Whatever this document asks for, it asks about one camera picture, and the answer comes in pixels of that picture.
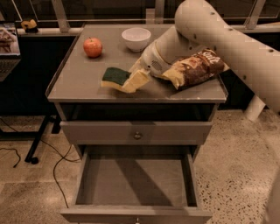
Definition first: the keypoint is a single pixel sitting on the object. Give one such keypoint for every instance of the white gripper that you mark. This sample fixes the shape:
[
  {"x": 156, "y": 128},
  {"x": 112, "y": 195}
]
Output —
[{"x": 150, "y": 60}]

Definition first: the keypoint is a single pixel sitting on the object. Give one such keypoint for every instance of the green and yellow sponge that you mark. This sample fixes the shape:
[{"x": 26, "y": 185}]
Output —
[{"x": 114, "y": 78}]

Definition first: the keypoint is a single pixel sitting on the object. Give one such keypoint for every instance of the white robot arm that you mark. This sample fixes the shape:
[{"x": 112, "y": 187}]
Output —
[{"x": 197, "y": 23}]

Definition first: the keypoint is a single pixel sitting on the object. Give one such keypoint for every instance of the grey drawer cabinet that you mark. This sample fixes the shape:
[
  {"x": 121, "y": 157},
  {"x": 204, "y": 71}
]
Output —
[{"x": 78, "y": 94}]

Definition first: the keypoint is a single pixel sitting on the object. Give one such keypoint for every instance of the top drawer with knob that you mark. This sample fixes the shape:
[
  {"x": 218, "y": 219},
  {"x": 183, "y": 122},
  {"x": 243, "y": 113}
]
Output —
[{"x": 136, "y": 133}]

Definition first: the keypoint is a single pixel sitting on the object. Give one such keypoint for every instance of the open middle drawer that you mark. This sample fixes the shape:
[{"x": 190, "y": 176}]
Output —
[{"x": 136, "y": 185}]

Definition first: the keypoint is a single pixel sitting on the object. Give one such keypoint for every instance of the white ceramic bowl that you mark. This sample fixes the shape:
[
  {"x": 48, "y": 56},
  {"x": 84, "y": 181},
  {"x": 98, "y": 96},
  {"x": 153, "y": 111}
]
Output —
[{"x": 136, "y": 38}]

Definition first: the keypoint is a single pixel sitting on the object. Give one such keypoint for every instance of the red apple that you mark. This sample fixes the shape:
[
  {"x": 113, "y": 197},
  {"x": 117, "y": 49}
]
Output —
[{"x": 92, "y": 47}]

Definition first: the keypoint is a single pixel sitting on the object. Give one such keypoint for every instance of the brown and yellow chip bag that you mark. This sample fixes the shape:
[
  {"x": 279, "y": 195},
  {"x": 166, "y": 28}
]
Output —
[{"x": 194, "y": 70}]

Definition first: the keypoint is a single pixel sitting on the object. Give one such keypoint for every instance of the black desk leg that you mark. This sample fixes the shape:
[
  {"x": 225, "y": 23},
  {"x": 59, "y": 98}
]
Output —
[{"x": 30, "y": 158}]

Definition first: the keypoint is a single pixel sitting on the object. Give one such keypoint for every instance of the metal window railing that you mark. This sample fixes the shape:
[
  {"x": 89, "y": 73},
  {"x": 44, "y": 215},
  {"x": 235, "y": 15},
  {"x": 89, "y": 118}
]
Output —
[{"x": 67, "y": 14}]

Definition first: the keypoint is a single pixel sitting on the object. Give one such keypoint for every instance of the yellow and black toy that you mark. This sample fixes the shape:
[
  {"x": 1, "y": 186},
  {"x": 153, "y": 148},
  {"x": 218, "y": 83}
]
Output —
[{"x": 29, "y": 25}]

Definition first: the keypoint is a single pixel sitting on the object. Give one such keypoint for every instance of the open laptop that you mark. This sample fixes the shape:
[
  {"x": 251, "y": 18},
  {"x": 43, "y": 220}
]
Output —
[{"x": 10, "y": 54}]

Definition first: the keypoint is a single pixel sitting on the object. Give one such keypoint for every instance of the white post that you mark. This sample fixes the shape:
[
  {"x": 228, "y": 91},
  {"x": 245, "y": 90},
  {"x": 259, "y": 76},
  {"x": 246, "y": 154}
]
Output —
[{"x": 254, "y": 108}]

